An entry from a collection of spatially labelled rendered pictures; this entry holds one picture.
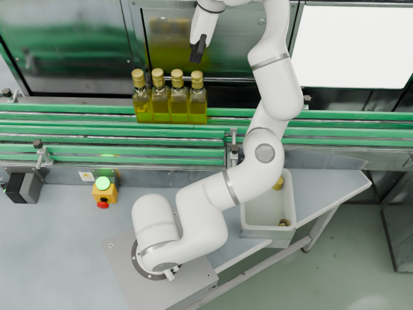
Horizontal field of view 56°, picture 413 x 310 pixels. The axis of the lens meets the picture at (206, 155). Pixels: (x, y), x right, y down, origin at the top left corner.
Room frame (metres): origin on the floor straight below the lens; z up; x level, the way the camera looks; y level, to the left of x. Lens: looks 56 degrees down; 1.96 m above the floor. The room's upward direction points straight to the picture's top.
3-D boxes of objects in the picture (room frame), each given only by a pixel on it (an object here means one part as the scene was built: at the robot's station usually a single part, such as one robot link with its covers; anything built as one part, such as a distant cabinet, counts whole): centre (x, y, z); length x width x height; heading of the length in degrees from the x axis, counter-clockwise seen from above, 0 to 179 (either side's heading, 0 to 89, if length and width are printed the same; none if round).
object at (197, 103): (0.81, 0.03, 0.99); 0.06 x 0.06 x 0.21; 88
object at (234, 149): (0.68, -0.09, 0.95); 0.17 x 0.03 x 0.12; 178
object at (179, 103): (0.82, 0.09, 0.99); 0.06 x 0.06 x 0.21; 89
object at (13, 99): (0.91, 0.67, 0.94); 0.07 x 0.04 x 0.13; 178
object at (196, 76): (0.81, 0.03, 1.14); 0.04 x 0.04 x 0.04
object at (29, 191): (0.64, 0.63, 0.79); 0.08 x 0.08 x 0.08; 88
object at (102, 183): (0.63, 0.35, 0.84); 0.05 x 0.05 x 0.03
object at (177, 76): (0.82, 0.09, 1.14); 0.04 x 0.04 x 0.04
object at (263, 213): (0.58, -0.20, 0.80); 0.22 x 0.17 x 0.09; 178
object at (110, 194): (0.63, 0.35, 0.79); 0.07 x 0.07 x 0.07; 88
